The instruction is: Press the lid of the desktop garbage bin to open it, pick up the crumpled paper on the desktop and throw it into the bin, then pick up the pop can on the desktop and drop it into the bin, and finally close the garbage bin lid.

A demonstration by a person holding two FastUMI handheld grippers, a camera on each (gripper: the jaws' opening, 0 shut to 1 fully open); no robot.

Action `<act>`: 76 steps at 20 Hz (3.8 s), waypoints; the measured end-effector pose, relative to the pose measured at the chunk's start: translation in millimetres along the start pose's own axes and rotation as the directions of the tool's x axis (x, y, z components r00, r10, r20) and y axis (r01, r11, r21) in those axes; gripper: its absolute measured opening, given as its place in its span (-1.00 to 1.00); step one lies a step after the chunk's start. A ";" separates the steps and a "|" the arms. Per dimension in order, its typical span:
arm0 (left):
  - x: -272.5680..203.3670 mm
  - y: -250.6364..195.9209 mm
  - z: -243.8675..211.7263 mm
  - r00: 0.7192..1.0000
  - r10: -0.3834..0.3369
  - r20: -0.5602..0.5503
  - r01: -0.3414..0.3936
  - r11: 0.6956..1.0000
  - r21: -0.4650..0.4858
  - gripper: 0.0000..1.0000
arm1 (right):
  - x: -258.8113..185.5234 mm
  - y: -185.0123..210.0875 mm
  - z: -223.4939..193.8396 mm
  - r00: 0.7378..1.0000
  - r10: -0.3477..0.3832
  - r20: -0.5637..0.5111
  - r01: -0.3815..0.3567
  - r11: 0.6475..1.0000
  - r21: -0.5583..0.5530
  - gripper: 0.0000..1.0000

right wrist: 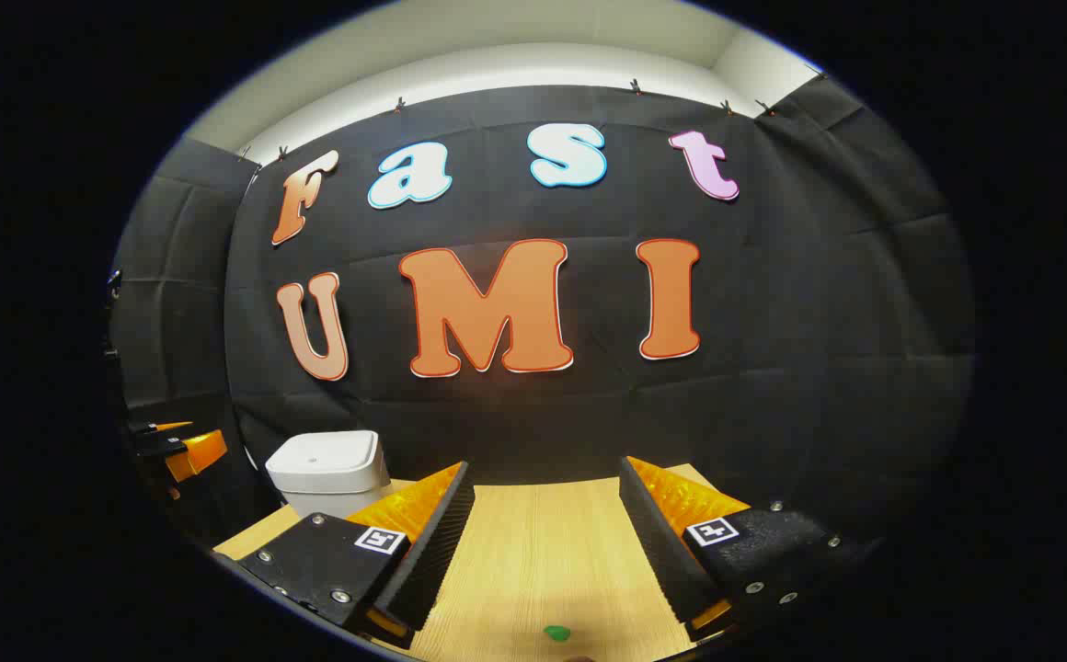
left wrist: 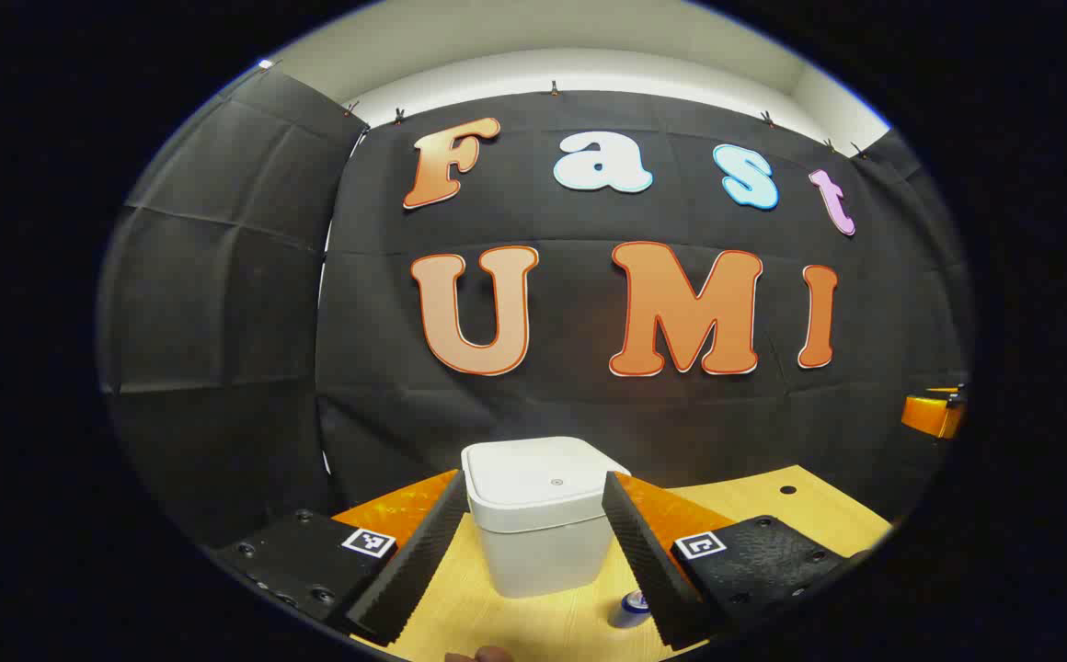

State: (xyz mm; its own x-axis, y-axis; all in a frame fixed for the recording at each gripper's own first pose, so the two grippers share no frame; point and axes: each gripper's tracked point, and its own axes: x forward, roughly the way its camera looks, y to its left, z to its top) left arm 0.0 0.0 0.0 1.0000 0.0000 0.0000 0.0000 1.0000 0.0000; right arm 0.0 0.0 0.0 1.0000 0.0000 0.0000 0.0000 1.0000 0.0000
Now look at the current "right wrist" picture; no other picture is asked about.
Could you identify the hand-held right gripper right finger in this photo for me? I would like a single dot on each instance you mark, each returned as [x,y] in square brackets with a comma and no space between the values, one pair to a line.
[658,542]

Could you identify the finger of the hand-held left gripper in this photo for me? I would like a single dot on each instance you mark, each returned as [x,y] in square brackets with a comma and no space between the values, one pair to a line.
[193,455]
[152,427]

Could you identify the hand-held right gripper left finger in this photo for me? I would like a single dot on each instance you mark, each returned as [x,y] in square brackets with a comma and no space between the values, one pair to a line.
[432,542]

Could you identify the white desktop garbage bin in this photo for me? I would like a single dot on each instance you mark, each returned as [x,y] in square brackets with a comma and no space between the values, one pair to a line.
[326,469]

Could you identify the green paper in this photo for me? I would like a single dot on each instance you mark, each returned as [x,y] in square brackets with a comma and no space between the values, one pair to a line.
[557,633]

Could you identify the wooden desktop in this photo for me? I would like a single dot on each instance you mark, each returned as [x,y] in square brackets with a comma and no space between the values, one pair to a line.
[543,552]

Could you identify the black backdrop cloth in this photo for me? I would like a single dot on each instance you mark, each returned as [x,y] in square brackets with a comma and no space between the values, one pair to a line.
[819,322]

